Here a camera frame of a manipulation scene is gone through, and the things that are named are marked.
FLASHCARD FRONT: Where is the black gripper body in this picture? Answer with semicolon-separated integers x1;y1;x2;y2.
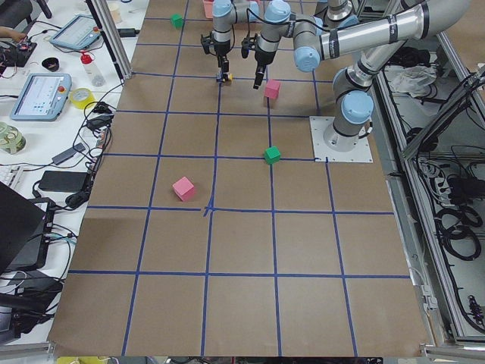
215;40;230;63
255;47;275;74

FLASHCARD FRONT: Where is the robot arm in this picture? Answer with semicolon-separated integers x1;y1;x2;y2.
253;1;471;152
210;0;259;82

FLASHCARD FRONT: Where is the pink cube near left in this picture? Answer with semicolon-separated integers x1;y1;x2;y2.
264;79;281;99

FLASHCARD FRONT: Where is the pink cube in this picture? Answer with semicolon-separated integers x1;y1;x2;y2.
264;79;281;99
172;177;196;202

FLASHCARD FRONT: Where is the pink plastic bin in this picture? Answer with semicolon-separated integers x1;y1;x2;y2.
202;0;214;19

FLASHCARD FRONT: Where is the green cube near bin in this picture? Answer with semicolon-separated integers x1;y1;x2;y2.
170;14;184;29

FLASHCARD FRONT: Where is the green cube near left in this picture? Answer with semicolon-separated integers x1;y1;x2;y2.
264;146;281;165

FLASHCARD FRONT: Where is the pink cube centre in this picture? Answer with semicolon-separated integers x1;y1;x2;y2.
172;177;196;202

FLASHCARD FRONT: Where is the teach pendant far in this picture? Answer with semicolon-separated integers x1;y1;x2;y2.
49;14;101;51

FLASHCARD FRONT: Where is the teach pendant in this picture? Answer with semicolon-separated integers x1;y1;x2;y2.
49;14;101;51
10;73;72;121

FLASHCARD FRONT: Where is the black bowl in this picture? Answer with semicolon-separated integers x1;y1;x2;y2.
42;57;60;72

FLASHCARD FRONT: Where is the teach pendant near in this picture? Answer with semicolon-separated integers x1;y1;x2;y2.
10;73;72;121

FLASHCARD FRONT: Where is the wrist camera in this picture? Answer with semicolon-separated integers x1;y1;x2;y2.
200;33;215;56
241;34;258;59

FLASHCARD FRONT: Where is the aluminium frame post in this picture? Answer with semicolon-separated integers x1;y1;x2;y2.
85;0;133;82

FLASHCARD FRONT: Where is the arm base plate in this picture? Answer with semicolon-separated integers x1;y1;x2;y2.
309;116;373;163

